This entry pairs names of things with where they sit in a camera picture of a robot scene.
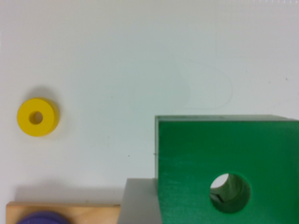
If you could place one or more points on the green square block with hole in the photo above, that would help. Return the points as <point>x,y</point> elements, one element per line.
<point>227,169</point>

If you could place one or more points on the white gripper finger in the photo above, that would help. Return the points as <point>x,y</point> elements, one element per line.
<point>140,204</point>

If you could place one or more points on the wooden peg base board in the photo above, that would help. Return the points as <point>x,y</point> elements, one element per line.
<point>75,213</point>

